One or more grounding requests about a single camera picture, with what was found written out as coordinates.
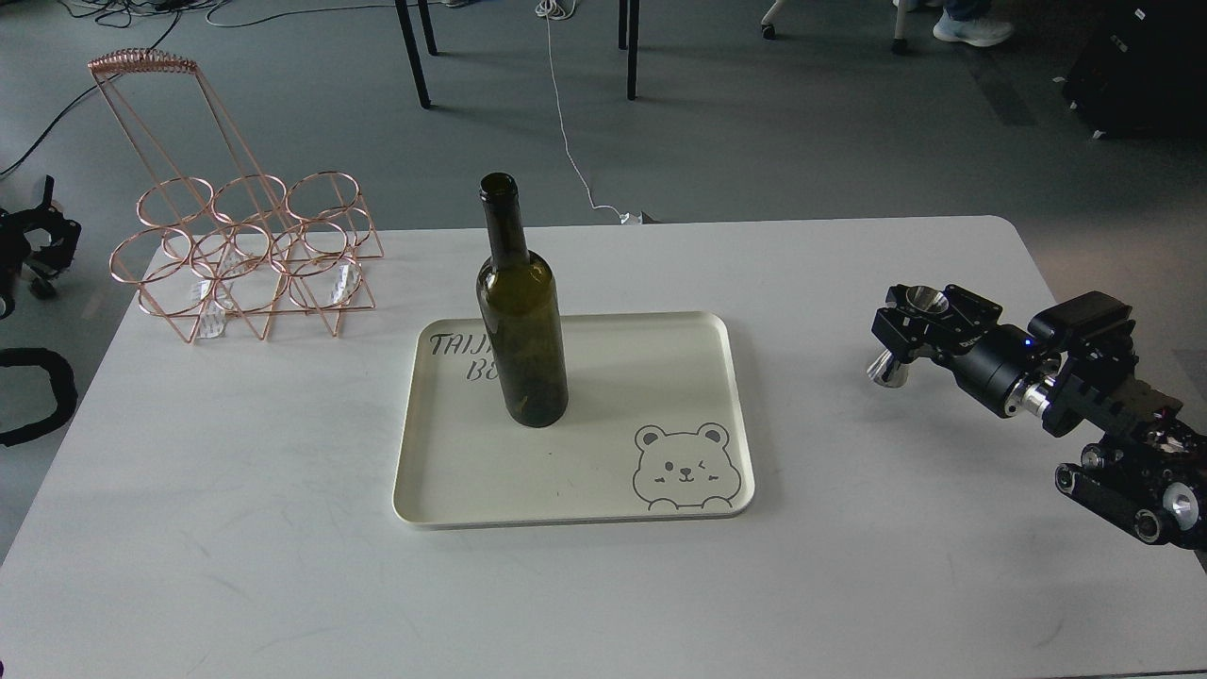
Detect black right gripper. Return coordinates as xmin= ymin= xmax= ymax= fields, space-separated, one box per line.
xmin=871 ymin=283 xmax=1060 ymax=418

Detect steel double jigger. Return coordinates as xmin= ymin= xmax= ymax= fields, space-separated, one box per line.
xmin=867 ymin=283 xmax=949 ymax=390

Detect dark green wine bottle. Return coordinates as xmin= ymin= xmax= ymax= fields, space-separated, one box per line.
xmin=477 ymin=172 xmax=568 ymax=428

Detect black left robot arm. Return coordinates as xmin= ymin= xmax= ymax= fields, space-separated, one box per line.
xmin=1 ymin=175 xmax=82 ymax=320

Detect cream bear serving tray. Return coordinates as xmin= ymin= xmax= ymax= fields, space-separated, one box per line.
xmin=393 ymin=312 xmax=757 ymax=528

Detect white chair base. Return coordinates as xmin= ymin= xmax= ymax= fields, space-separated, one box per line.
xmin=759 ymin=1 xmax=925 ymax=55

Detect white sneaker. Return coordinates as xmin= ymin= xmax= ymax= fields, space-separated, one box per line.
xmin=932 ymin=11 xmax=1015 ymax=48

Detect black equipment case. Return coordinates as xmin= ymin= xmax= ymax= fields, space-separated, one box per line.
xmin=1062 ymin=1 xmax=1206 ymax=141

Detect black table leg right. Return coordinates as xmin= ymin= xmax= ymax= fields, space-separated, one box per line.
xmin=617 ymin=0 xmax=641 ymax=103

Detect black table leg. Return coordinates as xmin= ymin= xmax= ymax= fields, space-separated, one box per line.
xmin=617 ymin=0 xmax=641 ymax=103
xmin=393 ymin=1 xmax=439 ymax=110

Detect black table leg left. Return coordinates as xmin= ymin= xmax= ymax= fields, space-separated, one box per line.
xmin=393 ymin=1 xmax=439 ymax=110

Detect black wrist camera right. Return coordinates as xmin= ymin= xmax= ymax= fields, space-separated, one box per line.
xmin=1027 ymin=289 xmax=1133 ymax=351

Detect white floor cable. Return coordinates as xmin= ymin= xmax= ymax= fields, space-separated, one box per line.
xmin=536 ymin=0 xmax=642 ymax=224

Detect rose gold wire bottle rack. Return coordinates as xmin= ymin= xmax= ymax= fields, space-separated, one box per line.
xmin=88 ymin=48 xmax=385 ymax=344

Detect black floor cables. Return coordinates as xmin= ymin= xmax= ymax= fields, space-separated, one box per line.
xmin=0 ymin=0 xmax=397 ymax=180

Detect black corrugated cable left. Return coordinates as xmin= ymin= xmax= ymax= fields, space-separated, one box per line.
xmin=0 ymin=347 xmax=78 ymax=447

